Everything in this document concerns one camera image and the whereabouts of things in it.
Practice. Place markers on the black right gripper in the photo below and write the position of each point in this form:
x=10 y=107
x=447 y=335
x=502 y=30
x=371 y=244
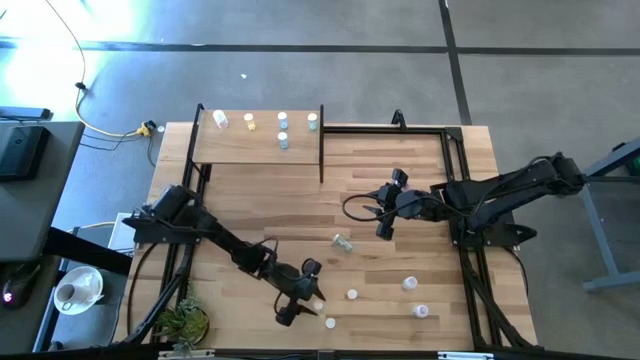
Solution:
x=407 y=205

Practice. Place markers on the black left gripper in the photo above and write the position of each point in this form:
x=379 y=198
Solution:
x=292 y=285

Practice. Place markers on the grey-capped bottle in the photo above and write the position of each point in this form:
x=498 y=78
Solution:
x=342 y=243

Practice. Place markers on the clear pill bottle white cap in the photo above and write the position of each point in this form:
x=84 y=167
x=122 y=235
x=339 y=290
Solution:
x=409 y=283
x=220 y=119

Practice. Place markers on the white object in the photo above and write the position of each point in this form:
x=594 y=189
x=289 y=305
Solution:
x=312 y=121

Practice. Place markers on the blue pill bottle white cap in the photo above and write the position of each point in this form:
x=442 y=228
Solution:
x=283 y=140
x=283 y=120

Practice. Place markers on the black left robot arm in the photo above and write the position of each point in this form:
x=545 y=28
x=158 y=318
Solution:
x=225 y=241

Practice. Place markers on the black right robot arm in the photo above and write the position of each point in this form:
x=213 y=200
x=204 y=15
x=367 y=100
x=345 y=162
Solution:
x=500 y=192

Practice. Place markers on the teal pill bottle white cap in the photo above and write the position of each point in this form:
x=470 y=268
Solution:
x=330 y=323

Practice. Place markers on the white bottle lower right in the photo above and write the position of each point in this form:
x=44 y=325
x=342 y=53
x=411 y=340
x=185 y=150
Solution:
x=421 y=310

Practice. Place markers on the green succulent potted plant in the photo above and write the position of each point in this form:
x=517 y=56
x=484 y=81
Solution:
x=185 y=324

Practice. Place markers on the white box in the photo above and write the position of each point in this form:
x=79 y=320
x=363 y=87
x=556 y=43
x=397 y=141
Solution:
x=116 y=235

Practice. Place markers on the grey metal stand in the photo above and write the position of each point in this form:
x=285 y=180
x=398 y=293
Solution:
x=600 y=235

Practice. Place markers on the black diagonal beam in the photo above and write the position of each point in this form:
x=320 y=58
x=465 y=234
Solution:
x=85 y=250

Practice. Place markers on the yellow power plug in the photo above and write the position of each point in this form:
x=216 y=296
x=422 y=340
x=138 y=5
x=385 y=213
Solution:
x=145 y=130

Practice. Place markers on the white coffee cup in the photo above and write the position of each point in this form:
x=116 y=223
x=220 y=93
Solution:
x=66 y=294

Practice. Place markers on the grey side desk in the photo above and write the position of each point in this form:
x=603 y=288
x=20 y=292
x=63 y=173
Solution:
x=50 y=210

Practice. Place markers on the black computer mouse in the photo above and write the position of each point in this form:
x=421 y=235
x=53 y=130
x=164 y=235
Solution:
x=20 y=282

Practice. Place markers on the black rectangular device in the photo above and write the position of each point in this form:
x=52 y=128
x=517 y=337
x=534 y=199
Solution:
x=22 y=152

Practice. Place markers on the dark slim flat device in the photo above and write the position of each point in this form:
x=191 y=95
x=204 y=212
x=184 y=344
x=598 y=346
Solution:
x=25 y=113

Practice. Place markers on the black aluminium table frame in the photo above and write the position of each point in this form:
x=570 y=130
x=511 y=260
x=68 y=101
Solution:
x=380 y=129

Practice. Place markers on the black clamp bracket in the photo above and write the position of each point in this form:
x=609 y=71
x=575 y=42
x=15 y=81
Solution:
x=398 y=120

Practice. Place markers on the silver metal bracket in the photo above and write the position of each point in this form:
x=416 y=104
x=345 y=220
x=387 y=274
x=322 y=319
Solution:
x=465 y=356
x=187 y=355

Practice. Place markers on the wooden shelf black frame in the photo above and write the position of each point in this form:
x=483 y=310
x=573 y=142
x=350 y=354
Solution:
x=240 y=150

